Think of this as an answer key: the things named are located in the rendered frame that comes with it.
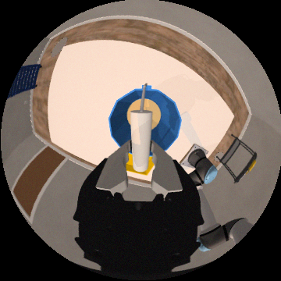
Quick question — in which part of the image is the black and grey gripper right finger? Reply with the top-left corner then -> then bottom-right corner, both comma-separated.
150,140 -> 205,226

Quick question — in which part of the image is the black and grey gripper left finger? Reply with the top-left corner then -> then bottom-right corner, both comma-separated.
73,140 -> 132,222

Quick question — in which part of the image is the blue pail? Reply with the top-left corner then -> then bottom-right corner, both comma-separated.
108,83 -> 182,172

